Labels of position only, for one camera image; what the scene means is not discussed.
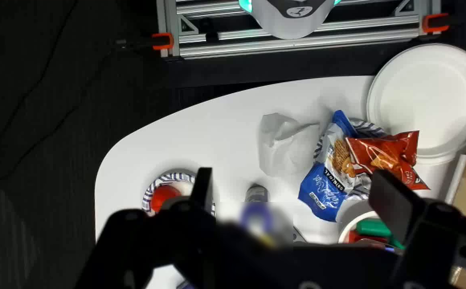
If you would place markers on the white paper plate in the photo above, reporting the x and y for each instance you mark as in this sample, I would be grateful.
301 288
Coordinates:
423 89

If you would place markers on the clear plastic bag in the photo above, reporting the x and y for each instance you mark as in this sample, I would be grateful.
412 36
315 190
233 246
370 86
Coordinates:
286 147

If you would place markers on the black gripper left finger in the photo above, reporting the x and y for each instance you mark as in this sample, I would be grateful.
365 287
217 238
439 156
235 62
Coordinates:
201 193

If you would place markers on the blue purple bottle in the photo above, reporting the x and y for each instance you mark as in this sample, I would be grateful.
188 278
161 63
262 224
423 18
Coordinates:
256 216

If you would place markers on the red chip bag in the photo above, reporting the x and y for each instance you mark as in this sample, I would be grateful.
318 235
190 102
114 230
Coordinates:
394 153

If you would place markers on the red round object in bowl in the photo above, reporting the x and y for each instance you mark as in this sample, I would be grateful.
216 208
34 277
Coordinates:
164 195

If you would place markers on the blue white snack bag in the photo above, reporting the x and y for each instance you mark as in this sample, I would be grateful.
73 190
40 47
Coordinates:
335 177

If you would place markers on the aluminium frame stand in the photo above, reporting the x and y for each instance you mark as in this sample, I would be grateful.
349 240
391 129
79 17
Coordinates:
237 28

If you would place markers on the white bowl with items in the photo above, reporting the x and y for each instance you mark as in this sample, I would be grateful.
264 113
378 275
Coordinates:
357 222

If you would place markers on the grey tool on table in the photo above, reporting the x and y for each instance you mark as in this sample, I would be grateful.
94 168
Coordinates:
283 230

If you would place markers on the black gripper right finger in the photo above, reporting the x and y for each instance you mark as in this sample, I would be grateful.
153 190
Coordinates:
400 209

